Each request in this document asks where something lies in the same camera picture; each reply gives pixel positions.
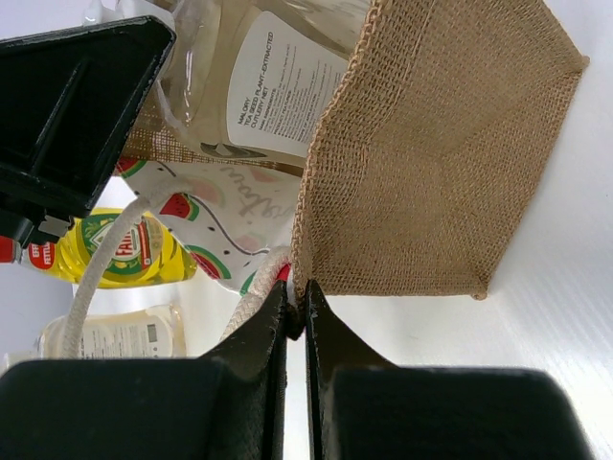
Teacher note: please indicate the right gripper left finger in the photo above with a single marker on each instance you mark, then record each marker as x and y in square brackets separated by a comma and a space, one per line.
[226, 404]

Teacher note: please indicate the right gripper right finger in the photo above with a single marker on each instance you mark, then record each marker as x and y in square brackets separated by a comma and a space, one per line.
[514, 385]

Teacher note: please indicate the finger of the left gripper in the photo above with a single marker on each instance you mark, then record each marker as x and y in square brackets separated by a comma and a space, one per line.
[69, 98]

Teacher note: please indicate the pale bottle white cap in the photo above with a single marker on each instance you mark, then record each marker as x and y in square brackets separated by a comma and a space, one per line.
[155, 332]

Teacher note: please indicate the yellow bottle red cap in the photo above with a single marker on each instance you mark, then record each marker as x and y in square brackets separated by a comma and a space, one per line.
[147, 255]

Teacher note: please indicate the burlap watermelon canvas bag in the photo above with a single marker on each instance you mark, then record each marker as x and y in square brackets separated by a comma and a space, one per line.
[417, 174]

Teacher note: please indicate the clear refill pouch white label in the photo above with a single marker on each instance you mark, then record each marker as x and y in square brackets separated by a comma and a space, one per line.
[249, 80]

